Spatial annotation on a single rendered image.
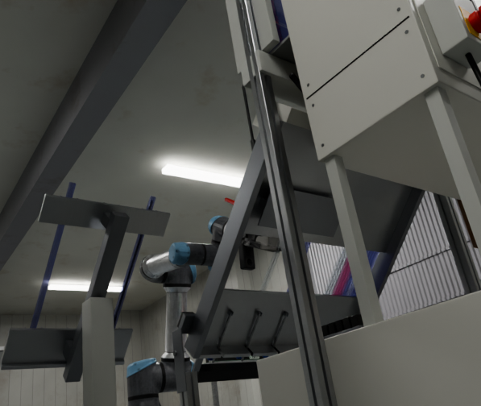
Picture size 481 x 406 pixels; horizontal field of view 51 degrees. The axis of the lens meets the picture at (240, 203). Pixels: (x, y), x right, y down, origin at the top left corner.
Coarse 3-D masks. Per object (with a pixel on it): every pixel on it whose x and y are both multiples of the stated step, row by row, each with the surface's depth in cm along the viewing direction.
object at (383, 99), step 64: (320, 0) 124; (384, 0) 107; (448, 0) 101; (320, 64) 120; (384, 64) 105; (448, 64) 100; (320, 128) 117; (384, 128) 107; (448, 128) 92; (448, 192) 144
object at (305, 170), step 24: (288, 144) 140; (312, 144) 144; (312, 168) 148; (264, 192) 142; (312, 192) 151; (360, 192) 162; (384, 192) 168; (408, 192) 175; (264, 216) 140; (312, 216) 149; (336, 216) 155; (360, 216) 166; (384, 216) 173; (312, 240) 159; (336, 240) 164; (384, 240) 178
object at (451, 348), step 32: (416, 320) 90; (448, 320) 86; (480, 320) 81; (288, 352) 115; (352, 352) 101; (384, 352) 95; (416, 352) 90; (448, 352) 85; (480, 352) 81; (288, 384) 113; (352, 384) 99; (384, 384) 94; (416, 384) 89; (448, 384) 84; (480, 384) 80
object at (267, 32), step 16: (256, 0) 143; (256, 16) 142; (272, 16) 139; (240, 32) 147; (272, 32) 135; (240, 48) 146; (272, 48) 137; (288, 48) 137; (240, 64) 145; (352, 320) 121; (176, 336) 146; (176, 352) 144; (176, 368) 143; (176, 384) 142
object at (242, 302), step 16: (224, 288) 148; (224, 304) 149; (240, 304) 153; (256, 304) 156; (272, 304) 160; (288, 304) 164; (320, 304) 172; (336, 304) 177; (352, 304) 181; (224, 320) 151; (240, 320) 155; (272, 320) 162; (288, 320) 167; (320, 320) 175; (336, 320) 180; (208, 336) 150; (224, 336) 154; (240, 336) 158; (256, 336) 161; (272, 336) 165; (288, 336) 169
